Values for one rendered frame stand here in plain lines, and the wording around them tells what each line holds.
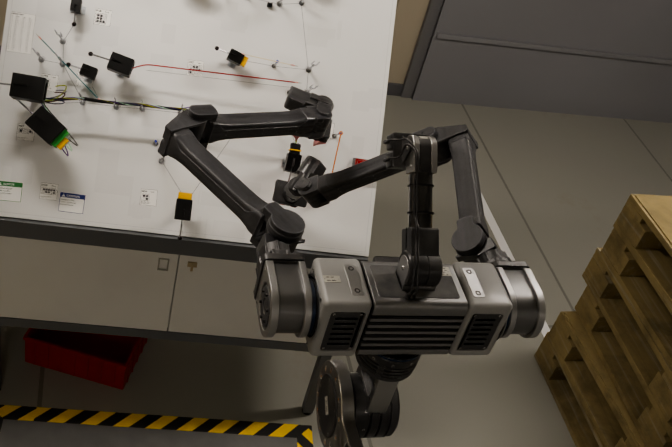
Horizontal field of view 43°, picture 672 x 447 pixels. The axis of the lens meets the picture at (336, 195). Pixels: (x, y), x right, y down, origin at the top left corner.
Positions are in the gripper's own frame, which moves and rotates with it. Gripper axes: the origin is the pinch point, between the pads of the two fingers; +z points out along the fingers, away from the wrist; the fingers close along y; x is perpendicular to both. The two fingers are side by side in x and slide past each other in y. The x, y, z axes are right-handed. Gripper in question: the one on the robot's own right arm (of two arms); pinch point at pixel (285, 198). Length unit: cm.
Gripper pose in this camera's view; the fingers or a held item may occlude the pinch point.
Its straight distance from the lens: 260.3
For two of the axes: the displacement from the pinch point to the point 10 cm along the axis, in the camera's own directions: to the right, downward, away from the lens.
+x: -1.7, 9.6, -2.3
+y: -9.6, -2.1, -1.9
